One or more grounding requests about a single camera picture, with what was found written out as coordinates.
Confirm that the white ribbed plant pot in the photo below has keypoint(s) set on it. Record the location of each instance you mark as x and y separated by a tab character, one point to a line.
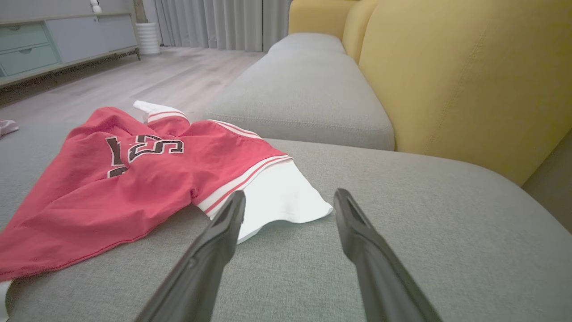
148	39

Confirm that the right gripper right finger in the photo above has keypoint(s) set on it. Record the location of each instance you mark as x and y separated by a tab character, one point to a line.
380	277

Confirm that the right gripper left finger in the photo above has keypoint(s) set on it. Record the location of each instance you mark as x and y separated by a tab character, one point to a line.
205	268

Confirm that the red and white jersey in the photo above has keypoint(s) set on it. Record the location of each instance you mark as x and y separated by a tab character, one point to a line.
134	188

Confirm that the grey pleated curtain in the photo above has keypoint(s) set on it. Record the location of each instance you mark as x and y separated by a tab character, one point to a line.
214	22

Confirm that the large grey sofa seat cushion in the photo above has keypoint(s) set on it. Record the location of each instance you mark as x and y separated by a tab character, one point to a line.
402	232

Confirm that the brown plant trunk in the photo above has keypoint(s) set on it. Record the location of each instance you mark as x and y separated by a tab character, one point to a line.
140	11

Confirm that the small white camera device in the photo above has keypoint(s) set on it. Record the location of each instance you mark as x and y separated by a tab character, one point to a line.
95	6

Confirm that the yellow sofa armrest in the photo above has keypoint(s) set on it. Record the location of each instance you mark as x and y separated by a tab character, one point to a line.
317	15

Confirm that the yellow sofa backrest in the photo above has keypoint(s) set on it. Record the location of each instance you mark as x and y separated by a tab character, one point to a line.
469	76
357	27

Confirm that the grey and green TV cabinet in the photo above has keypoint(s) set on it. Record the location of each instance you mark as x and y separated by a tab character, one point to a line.
76	38

